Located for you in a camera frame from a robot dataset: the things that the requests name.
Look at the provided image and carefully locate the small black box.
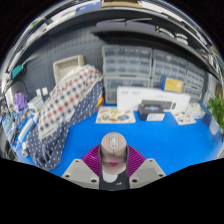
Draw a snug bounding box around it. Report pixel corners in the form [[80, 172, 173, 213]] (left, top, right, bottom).
[[137, 103, 166, 122]]

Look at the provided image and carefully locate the red blue checked cloth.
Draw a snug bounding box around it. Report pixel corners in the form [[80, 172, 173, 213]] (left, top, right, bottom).
[[38, 64, 103, 139]]

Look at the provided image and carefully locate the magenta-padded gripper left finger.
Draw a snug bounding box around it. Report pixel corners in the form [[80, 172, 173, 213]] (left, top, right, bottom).
[[61, 143, 104, 190]]

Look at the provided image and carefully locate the white power strip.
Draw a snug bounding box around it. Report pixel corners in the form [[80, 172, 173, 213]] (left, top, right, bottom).
[[18, 115, 36, 143]]

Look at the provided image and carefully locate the yellow card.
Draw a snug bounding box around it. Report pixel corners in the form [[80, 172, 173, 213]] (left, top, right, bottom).
[[160, 75, 185, 94]]

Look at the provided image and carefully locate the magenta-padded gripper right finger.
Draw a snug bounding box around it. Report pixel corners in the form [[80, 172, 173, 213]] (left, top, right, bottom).
[[125, 144, 167, 190]]

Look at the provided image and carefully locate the large illustrated sticker sheet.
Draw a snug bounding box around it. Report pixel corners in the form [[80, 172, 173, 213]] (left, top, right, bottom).
[[171, 111, 198, 126]]

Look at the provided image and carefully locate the teal green object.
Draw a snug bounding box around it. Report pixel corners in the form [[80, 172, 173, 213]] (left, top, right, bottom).
[[11, 64, 24, 80]]

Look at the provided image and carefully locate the purple plastic bag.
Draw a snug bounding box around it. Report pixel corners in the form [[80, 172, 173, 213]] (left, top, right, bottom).
[[13, 92, 28, 113]]

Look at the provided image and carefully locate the small yellow tool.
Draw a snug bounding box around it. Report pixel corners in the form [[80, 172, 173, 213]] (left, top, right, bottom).
[[96, 96, 105, 109]]

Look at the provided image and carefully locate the green plant in white pot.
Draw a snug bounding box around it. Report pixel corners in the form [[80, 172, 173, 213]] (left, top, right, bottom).
[[206, 94, 224, 136]]

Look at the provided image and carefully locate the dark overhead shelf unit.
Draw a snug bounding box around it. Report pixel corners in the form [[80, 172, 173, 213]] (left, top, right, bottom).
[[89, 16, 221, 78]]

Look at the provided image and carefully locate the pale pink computer mouse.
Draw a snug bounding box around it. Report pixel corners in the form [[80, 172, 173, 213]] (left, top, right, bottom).
[[100, 132, 129, 175]]

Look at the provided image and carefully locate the long white keyboard box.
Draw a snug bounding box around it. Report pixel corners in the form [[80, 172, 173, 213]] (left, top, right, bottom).
[[116, 85, 191, 113]]

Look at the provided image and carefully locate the small white box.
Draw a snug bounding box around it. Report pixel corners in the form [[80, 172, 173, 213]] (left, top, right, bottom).
[[27, 96, 44, 116]]

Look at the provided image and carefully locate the navy white dotted cloth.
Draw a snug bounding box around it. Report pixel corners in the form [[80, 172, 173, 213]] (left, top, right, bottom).
[[26, 79, 104, 171]]

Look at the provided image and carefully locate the white woven basket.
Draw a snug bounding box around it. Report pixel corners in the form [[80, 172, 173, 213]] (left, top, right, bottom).
[[52, 54, 85, 84]]

